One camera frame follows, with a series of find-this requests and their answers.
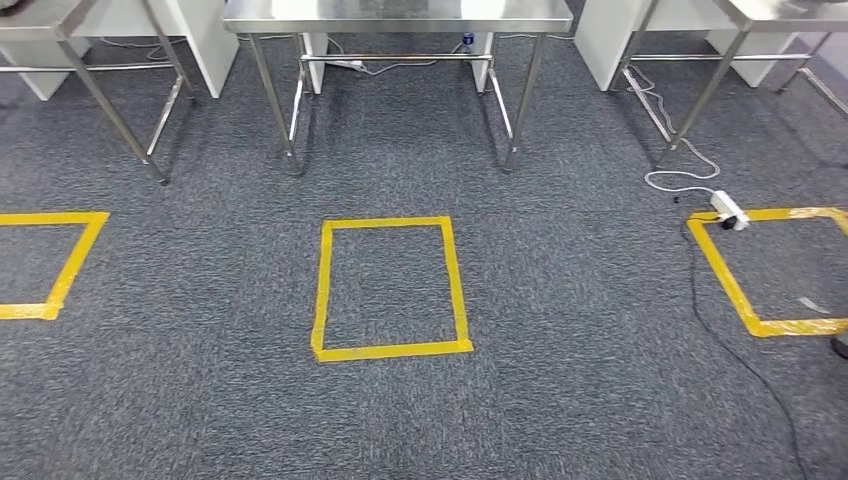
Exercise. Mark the grey tape scrap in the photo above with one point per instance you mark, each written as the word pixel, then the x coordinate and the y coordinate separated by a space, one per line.
pixel 813 306

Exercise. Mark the white cabinet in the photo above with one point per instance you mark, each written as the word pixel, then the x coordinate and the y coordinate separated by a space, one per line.
pixel 205 46
pixel 599 46

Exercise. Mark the yellow floor tape square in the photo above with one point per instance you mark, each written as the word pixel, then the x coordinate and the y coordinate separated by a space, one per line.
pixel 391 352
pixel 71 265

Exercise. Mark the steel table frame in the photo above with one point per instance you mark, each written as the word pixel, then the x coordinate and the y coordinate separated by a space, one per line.
pixel 762 13

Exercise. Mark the bottle with blue cap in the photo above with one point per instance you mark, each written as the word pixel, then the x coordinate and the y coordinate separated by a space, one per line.
pixel 468 41

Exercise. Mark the stainless steel workbench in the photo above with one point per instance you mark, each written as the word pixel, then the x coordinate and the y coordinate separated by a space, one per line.
pixel 397 16

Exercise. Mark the stainless steel table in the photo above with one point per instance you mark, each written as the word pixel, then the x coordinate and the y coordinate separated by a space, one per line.
pixel 33 20

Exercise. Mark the white power strip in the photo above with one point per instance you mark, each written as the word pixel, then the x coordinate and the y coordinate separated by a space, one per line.
pixel 348 64
pixel 727 206

